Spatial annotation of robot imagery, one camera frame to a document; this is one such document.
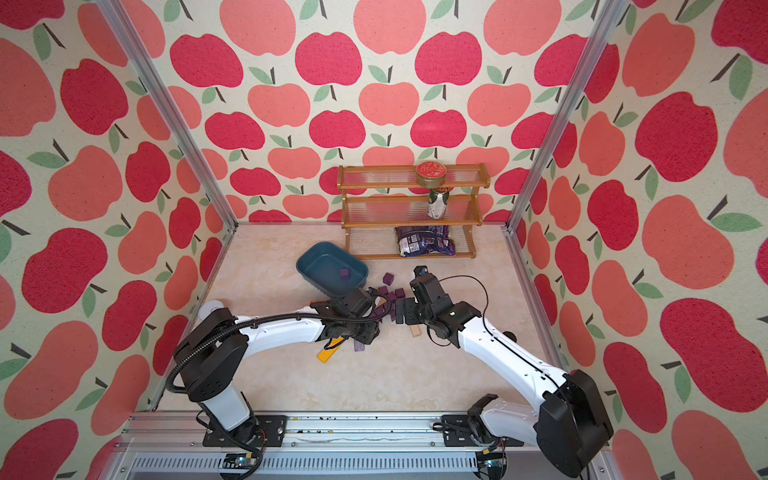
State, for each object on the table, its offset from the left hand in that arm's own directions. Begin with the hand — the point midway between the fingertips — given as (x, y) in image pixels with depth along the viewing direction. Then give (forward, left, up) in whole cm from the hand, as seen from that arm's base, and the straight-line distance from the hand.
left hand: (375, 336), depth 87 cm
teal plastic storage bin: (+26, +16, -2) cm, 31 cm away
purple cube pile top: (+17, -3, -1) cm, 17 cm away
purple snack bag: (+33, -16, +6) cm, 38 cm away
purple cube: (+24, +11, -2) cm, 27 cm away
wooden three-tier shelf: (+56, -6, -4) cm, 57 cm away
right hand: (+4, -11, +9) cm, 14 cm away
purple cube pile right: (+16, -8, -1) cm, 18 cm away
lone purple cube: (+22, -4, -1) cm, 22 cm away
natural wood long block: (+3, -12, -2) cm, 13 cm away
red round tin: (+39, -17, +30) cm, 52 cm away
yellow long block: (-5, +15, -3) cm, 16 cm away
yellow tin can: (+9, +53, 0) cm, 54 cm away
